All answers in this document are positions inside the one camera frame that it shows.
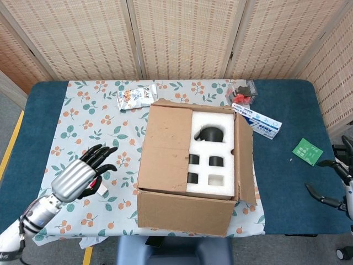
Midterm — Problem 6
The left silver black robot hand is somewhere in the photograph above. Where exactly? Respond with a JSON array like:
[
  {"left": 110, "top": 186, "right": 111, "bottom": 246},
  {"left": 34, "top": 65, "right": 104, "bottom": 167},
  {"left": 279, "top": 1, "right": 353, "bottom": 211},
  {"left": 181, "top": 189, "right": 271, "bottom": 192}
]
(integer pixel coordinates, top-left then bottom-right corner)
[{"left": 50, "top": 144, "right": 119, "bottom": 204}]

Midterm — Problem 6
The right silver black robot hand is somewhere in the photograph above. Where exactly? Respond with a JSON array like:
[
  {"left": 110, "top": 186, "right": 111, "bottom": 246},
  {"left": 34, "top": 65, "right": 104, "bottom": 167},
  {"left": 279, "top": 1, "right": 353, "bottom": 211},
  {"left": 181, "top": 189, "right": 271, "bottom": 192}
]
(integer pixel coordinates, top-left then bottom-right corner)
[{"left": 305, "top": 158, "right": 353, "bottom": 222}]

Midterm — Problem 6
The red topped cardboard box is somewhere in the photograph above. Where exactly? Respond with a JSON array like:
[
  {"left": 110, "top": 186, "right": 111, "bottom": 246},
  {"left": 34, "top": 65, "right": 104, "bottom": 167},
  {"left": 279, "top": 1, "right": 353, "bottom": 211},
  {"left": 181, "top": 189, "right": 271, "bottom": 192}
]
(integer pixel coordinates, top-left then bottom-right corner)
[{"left": 132, "top": 98, "right": 259, "bottom": 239}]

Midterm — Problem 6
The small red white box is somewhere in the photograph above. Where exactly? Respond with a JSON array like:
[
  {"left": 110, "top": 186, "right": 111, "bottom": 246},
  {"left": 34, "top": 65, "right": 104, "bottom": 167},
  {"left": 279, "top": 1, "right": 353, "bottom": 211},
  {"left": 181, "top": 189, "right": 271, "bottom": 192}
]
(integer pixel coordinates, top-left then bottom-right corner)
[{"left": 92, "top": 178, "right": 109, "bottom": 198}]

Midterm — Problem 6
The white blue toothpaste box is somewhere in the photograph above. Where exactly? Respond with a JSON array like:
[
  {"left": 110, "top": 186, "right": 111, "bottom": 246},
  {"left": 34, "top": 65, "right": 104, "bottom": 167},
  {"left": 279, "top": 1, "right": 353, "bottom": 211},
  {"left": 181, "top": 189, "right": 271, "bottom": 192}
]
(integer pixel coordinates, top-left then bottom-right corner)
[{"left": 231, "top": 102, "right": 283, "bottom": 141}]

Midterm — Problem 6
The clear plastic parts box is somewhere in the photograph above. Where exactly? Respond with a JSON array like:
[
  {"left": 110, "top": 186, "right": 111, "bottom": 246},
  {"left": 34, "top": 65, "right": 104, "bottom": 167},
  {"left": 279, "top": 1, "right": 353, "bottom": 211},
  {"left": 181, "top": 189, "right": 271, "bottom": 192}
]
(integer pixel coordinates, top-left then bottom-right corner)
[{"left": 225, "top": 79, "right": 259, "bottom": 107}]

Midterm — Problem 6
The black white caster wheel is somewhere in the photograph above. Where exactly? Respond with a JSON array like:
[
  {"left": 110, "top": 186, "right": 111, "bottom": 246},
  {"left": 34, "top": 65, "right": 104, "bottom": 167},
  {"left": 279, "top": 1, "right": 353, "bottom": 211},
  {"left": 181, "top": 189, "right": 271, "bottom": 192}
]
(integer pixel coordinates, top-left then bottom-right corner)
[{"left": 335, "top": 246, "right": 351, "bottom": 261}]

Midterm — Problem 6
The floral leaf print tablecloth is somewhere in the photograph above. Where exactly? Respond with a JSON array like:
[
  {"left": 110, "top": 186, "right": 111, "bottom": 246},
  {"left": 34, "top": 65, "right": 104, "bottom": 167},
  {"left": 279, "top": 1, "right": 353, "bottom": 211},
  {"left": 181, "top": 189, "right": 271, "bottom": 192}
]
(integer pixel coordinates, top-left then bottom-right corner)
[{"left": 27, "top": 79, "right": 267, "bottom": 246}]

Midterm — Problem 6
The green paper packet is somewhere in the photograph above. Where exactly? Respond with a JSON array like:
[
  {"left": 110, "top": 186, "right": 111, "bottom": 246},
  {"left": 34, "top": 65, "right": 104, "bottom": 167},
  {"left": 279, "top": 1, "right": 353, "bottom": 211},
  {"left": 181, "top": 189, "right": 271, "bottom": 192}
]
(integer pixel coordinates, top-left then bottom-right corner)
[{"left": 292, "top": 137, "right": 324, "bottom": 167}]

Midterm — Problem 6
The white snack bag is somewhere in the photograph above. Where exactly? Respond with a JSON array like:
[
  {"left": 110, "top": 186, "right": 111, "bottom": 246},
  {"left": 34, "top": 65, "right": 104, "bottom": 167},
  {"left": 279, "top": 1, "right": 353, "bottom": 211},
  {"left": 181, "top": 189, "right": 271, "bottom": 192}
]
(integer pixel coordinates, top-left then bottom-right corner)
[{"left": 116, "top": 83, "right": 159, "bottom": 112}]

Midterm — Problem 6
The white foam insert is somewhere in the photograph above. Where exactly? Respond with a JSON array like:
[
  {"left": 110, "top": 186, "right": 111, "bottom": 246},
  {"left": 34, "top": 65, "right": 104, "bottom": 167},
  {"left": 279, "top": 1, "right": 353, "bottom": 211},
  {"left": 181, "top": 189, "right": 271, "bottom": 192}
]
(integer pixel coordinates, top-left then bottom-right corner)
[{"left": 185, "top": 110, "right": 238, "bottom": 202}]

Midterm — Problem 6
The bamboo folding screen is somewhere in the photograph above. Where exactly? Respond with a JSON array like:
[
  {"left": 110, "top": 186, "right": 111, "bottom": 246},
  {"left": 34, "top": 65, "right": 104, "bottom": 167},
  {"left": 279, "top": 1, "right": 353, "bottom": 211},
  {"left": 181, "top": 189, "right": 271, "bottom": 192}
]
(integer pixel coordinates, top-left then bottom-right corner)
[{"left": 0, "top": 0, "right": 353, "bottom": 134}]

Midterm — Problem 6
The large black pot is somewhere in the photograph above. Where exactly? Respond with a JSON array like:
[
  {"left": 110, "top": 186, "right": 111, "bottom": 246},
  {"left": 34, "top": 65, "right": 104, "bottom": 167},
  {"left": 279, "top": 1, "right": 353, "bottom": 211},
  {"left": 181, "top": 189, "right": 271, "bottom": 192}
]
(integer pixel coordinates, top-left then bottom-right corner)
[{"left": 194, "top": 125, "right": 225, "bottom": 144}]

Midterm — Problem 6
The black equipment frame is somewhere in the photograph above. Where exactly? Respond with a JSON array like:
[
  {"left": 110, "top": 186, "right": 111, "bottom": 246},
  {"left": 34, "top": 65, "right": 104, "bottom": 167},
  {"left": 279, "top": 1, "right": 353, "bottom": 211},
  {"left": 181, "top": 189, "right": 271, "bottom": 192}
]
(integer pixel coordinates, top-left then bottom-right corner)
[{"left": 331, "top": 134, "right": 353, "bottom": 167}]

